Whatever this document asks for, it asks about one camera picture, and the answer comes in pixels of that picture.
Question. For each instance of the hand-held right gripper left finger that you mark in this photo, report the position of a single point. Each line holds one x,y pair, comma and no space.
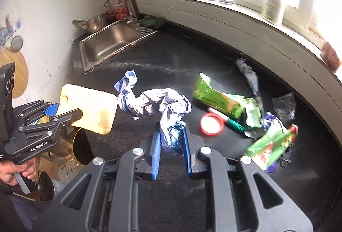
157,153

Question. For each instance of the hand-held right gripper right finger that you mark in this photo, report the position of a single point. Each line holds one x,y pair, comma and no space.
187,153

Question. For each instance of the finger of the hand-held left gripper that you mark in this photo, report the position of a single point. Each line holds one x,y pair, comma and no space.
52,109
68,118

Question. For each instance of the yellow sponge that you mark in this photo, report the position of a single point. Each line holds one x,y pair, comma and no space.
90,107

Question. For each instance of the dark trash bin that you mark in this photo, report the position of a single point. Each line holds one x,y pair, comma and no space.
81,146

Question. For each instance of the large white blue paper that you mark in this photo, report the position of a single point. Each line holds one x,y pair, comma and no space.
171,103

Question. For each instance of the person's left hand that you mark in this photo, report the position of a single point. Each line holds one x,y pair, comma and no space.
10,173

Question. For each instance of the round wooden cutting board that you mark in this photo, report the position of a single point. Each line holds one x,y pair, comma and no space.
16,71

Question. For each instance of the red rimmed white lid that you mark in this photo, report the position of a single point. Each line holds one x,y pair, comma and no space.
212,123

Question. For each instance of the green marker pen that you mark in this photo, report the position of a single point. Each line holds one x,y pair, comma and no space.
232,123

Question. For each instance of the black round object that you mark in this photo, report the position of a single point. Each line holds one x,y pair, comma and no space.
46,185

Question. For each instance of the green red snack packet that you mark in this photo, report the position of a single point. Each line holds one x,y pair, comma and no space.
269,145

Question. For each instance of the stainless steel sink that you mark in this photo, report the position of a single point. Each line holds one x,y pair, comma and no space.
109,39

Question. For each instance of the blue purple wrapper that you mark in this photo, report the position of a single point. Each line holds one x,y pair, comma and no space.
271,119

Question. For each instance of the small black object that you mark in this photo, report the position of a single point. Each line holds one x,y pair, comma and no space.
283,162

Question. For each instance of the metal bowl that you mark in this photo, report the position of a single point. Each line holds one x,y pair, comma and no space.
94,22

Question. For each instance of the crumpled silver wrapper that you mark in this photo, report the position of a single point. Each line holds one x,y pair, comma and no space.
249,74

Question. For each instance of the clear plastic wrapper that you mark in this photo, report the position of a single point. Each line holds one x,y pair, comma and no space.
284,106

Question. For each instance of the red dish soap bottle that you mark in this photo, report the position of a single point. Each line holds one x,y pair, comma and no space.
120,6

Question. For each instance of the green cloth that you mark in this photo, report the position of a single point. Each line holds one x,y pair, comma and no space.
151,22

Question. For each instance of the brown scrub pad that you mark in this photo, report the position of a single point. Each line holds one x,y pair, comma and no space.
331,56

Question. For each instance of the white plastic bottle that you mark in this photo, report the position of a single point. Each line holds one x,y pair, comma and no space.
273,2

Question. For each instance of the round metal wall disc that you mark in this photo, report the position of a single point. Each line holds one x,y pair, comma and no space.
16,43

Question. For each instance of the blue wall sticker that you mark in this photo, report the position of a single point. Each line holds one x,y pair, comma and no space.
6,31

